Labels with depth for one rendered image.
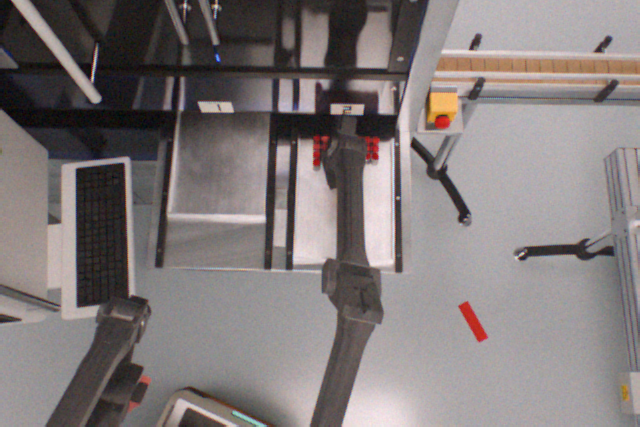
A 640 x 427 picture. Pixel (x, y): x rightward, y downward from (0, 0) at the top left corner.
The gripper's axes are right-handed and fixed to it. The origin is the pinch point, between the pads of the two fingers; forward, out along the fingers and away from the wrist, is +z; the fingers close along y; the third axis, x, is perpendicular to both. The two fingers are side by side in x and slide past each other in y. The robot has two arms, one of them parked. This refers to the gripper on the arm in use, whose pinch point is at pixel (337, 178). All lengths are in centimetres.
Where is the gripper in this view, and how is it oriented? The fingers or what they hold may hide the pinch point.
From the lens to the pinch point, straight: 169.8
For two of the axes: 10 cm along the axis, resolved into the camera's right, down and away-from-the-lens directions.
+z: 0.0, 2.9, 9.6
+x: -9.8, 2.1, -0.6
